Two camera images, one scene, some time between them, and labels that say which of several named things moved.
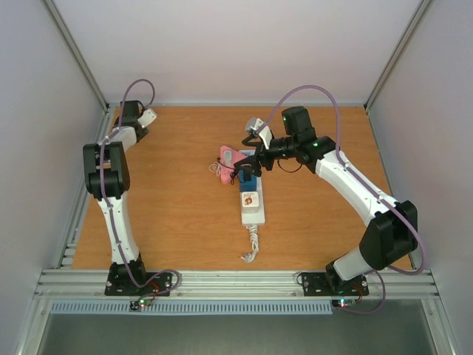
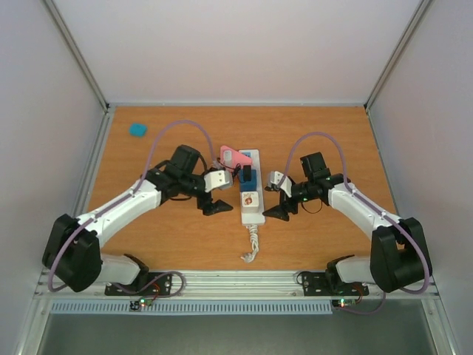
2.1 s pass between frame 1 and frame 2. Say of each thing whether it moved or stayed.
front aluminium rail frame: stayed
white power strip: stayed
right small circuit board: stayed
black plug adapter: stayed
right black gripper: moved
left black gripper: moved
